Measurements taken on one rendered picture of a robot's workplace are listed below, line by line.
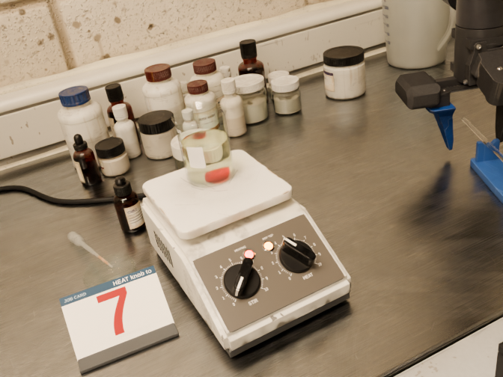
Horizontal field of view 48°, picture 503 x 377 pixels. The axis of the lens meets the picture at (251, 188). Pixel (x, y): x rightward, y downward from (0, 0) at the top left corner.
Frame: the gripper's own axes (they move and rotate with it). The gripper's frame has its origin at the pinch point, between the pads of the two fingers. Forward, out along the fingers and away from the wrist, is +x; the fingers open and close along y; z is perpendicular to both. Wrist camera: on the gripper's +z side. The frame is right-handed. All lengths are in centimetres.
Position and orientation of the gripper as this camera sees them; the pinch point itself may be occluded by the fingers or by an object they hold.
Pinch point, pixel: (475, 120)
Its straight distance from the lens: 75.9
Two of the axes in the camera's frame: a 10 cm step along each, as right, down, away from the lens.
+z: 0.6, 5.0, -8.7
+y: 9.9, -1.5, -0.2
